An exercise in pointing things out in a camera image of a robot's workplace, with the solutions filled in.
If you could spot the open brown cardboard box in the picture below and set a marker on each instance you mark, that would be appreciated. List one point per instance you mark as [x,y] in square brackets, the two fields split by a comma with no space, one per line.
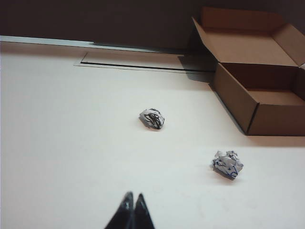
[240,95]

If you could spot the wide brown desk partition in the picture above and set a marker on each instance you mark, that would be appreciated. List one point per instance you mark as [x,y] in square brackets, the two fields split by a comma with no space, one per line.
[95,19]

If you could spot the paper ball with blue scribbles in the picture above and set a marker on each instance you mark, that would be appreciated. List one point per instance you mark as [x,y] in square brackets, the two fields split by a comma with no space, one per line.
[227,164]

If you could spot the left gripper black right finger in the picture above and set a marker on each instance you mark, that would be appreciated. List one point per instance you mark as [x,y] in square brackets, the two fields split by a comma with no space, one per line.
[143,214]

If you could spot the paper ball with black scribbles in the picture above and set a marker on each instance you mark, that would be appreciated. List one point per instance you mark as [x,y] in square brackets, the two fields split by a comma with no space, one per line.
[152,119]

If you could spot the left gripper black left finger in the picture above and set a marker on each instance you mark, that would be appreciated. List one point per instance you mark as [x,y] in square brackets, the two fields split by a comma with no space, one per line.
[125,212]

